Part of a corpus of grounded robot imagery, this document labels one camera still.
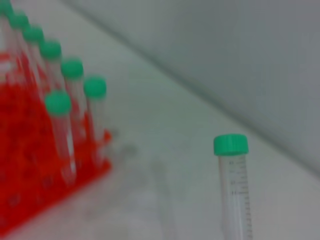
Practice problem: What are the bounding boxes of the green-capped clear test tube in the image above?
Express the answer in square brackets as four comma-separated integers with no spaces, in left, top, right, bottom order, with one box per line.
[60,58,88,141]
[23,26,51,96]
[83,77,108,169]
[44,91,78,188]
[9,13,33,83]
[213,133,254,240]
[0,0,16,53]
[39,41,66,94]

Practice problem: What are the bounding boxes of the orange test tube rack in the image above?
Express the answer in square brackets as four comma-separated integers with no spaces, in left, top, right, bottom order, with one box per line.
[0,47,113,238]

